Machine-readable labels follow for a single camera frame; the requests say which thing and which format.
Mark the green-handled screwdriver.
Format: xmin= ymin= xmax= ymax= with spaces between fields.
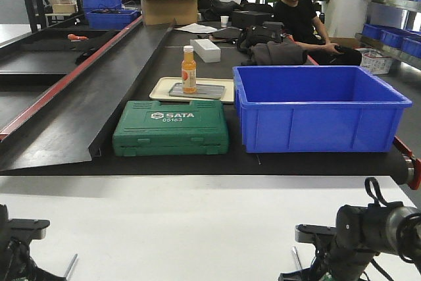
xmin=63 ymin=253 xmax=78 ymax=280
xmin=291 ymin=246 xmax=303 ymax=272

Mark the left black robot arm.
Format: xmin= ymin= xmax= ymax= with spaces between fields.
xmin=1 ymin=205 xmax=66 ymax=280

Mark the grey metal tray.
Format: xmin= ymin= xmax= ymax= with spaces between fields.
xmin=168 ymin=83 xmax=226 ymax=99

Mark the beige plastic tray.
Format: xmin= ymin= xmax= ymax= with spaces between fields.
xmin=149 ymin=76 xmax=235 ymax=104

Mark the green SATA tool case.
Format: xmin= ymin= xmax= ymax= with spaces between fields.
xmin=112 ymin=100 xmax=229 ymax=157

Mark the orange juice bottle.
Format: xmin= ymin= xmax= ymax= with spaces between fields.
xmin=181 ymin=45 xmax=197 ymax=93

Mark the white rectangular box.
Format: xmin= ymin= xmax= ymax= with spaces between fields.
xmin=190 ymin=39 xmax=221 ymax=63

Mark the large blue plastic bin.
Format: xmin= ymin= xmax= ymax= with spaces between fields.
xmin=233 ymin=65 xmax=412 ymax=153

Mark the dark grey bag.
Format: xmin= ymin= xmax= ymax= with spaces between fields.
xmin=241 ymin=41 xmax=308 ymax=66

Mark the white paper cup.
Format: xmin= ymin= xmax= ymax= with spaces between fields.
xmin=220 ymin=16 xmax=229 ymax=28

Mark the large open cardboard box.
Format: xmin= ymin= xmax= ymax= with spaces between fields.
xmin=141 ymin=0 xmax=198 ymax=26

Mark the person in black t-shirt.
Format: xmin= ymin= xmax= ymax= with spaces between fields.
xmin=274 ymin=0 xmax=362 ymax=66

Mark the blue bin on conveyor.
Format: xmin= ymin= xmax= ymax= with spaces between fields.
xmin=86 ymin=10 xmax=139 ymax=30

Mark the brown cardboard box on floor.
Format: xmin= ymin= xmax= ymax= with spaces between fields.
xmin=330 ymin=37 xmax=360 ymax=49

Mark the orange tool on conveyor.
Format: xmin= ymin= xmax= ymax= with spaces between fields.
xmin=67 ymin=34 xmax=88 ymax=41

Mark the steel shelving rack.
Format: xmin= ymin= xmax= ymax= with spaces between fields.
xmin=355 ymin=0 xmax=420 ymax=69

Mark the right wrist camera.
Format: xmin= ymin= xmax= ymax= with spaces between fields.
xmin=295 ymin=224 xmax=337 ymax=243

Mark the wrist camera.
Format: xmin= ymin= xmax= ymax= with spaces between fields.
xmin=295 ymin=224 xmax=337 ymax=243
xmin=9 ymin=218 xmax=50 ymax=243

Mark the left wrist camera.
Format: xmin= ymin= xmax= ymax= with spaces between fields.
xmin=9 ymin=218 xmax=50 ymax=243

